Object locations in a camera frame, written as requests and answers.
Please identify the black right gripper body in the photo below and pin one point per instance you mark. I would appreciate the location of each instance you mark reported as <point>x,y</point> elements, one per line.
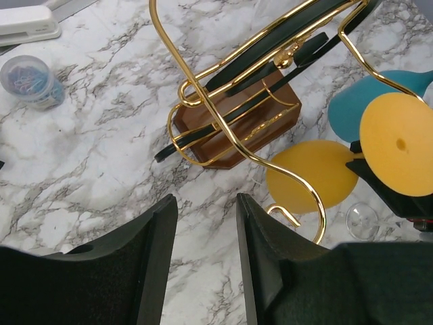
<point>425,229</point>

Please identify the white whiteboard eraser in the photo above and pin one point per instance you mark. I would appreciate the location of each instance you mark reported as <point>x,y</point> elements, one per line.
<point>28,24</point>

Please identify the yellow plastic wine glass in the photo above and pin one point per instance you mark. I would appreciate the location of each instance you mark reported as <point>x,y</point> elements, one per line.
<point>395,139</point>

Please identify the gold wire wine glass rack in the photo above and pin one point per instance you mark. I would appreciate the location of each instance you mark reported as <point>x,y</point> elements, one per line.
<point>232,109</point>

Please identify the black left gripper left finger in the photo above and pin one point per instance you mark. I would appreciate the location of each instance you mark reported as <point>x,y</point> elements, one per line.
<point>119,278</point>

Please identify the small clear blue cup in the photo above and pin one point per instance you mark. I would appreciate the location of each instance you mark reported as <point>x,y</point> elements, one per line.
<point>31,81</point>

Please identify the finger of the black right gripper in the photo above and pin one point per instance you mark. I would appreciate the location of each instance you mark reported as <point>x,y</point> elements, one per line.
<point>399,204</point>

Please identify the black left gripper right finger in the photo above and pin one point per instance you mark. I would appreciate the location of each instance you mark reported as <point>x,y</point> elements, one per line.
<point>284,274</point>

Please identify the blue plastic wine glass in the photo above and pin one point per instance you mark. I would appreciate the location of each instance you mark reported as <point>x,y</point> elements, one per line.
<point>347,107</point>

